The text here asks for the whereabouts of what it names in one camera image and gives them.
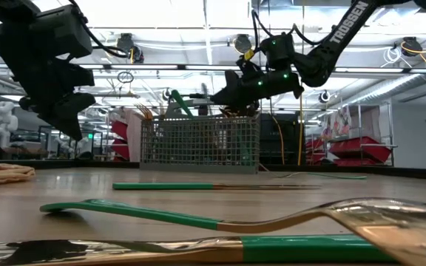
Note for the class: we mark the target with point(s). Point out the beige folded cloth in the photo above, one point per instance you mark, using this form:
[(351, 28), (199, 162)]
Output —
[(2, 174)]

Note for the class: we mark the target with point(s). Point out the grey mesh cutlery basket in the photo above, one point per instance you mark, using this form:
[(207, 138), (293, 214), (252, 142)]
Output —
[(198, 147)]

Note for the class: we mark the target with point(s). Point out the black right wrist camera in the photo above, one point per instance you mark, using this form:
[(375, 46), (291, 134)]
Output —
[(281, 48)]

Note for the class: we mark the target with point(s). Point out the white robot figure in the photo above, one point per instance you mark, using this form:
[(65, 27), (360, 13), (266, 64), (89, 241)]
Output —
[(2, 122)]

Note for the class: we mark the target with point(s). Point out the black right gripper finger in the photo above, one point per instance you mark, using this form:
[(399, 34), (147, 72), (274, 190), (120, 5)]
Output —
[(235, 99)]

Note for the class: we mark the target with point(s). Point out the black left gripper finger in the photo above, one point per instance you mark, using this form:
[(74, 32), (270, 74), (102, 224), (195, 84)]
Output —
[(65, 111)]

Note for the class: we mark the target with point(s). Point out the yellow tape tag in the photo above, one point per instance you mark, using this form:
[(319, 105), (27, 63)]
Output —
[(249, 54)]

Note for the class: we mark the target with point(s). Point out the black table frame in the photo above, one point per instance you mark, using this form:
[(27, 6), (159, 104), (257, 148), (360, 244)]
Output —
[(50, 163)]

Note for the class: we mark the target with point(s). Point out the pale pink board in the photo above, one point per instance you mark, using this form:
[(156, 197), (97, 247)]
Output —
[(133, 136)]

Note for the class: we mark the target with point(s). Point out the red stacked bins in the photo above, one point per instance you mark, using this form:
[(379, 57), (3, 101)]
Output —
[(120, 140)]

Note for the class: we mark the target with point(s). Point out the red bins on shelf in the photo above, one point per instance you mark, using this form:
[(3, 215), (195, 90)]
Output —
[(357, 149)]

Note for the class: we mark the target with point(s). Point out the colourful poster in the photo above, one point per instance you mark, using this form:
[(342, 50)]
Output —
[(340, 122)]

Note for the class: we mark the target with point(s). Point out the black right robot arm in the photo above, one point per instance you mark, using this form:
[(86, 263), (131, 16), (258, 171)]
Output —
[(346, 26)]

